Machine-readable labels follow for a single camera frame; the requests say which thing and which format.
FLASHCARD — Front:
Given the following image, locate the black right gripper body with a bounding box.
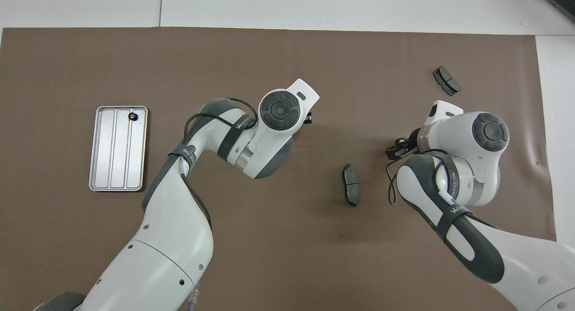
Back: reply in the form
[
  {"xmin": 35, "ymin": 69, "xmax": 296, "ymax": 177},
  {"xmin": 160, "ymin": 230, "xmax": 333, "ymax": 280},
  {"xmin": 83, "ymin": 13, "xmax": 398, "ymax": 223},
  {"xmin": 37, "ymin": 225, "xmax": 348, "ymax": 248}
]
[{"xmin": 400, "ymin": 128, "xmax": 423, "ymax": 155}]

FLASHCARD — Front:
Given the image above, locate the silver ribbed metal tray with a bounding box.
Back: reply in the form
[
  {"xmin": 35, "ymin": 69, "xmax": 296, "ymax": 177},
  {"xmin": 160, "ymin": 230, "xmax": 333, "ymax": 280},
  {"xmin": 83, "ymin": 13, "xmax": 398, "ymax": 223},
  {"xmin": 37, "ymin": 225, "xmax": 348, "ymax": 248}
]
[{"xmin": 88, "ymin": 106, "xmax": 149, "ymax": 192}]

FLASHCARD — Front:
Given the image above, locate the long dark grey brake pad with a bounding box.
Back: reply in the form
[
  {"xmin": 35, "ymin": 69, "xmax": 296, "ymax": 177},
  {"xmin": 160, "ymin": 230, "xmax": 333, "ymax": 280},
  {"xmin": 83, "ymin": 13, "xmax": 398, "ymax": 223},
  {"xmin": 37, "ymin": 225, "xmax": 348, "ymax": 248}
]
[{"xmin": 342, "ymin": 164, "xmax": 361, "ymax": 207}]

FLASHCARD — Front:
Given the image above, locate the brown paper table mat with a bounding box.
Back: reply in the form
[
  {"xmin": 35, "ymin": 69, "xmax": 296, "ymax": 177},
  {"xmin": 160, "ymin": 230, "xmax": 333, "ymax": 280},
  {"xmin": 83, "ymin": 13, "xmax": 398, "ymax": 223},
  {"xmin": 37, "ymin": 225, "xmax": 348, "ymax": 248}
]
[{"xmin": 0, "ymin": 27, "xmax": 565, "ymax": 311}]

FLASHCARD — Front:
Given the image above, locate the short dark grey brake pad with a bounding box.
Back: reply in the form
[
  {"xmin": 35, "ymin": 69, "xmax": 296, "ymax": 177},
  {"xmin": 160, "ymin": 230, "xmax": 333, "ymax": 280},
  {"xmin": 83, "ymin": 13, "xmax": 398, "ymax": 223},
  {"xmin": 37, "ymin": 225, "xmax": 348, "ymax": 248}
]
[{"xmin": 433, "ymin": 66, "xmax": 462, "ymax": 97}]

